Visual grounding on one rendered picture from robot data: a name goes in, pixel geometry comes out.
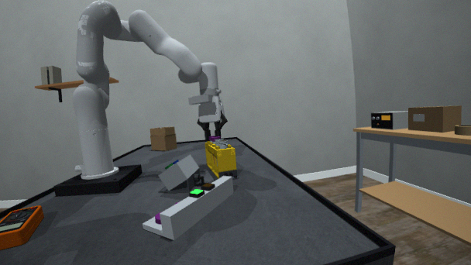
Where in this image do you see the small brown cardboard box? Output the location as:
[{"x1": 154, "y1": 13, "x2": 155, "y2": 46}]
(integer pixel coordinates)
[{"x1": 150, "y1": 127, "x2": 177, "y2": 151}]

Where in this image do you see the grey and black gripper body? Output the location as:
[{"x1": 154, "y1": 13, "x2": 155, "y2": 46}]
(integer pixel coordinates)
[{"x1": 198, "y1": 95, "x2": 225, "y2": 123}]

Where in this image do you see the orange pocket multimeter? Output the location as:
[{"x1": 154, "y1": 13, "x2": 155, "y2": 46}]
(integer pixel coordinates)
[{"x1": 0, "y1": 205, "x2": 44, "y2": 250}]

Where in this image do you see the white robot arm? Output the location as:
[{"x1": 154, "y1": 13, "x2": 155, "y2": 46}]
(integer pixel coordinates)
[{"x1": 73, "y1": 0, "x2": 222, "y2": 180}]

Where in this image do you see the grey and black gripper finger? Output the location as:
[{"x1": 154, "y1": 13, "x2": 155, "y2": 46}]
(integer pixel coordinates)
[
  {"x1": 197, "y1": 119, "x2": 211, "y2": 140},
  {"x1": 214, "y1": 112, "x2": 228, "y2": 138}
]

